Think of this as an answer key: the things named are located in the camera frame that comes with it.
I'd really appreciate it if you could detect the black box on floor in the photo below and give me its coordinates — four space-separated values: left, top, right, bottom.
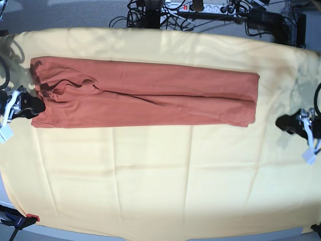
245 9 288 39

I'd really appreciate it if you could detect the white power strip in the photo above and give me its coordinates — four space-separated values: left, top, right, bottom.
164 1 236 16

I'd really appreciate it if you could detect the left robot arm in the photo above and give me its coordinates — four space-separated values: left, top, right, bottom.
275 85 320 165

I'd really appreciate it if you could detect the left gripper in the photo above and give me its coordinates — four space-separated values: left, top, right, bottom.
275 108 320 165

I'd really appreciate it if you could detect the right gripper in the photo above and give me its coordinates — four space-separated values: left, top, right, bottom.
1 86 46 144

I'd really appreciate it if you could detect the black clamp right corner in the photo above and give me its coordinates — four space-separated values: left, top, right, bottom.
310 224 321 238

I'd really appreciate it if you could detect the orange T-shirt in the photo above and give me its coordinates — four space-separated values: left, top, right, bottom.
30 57 259 128

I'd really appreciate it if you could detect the yellow table cloth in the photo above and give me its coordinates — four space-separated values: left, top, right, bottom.
1 28 320 240

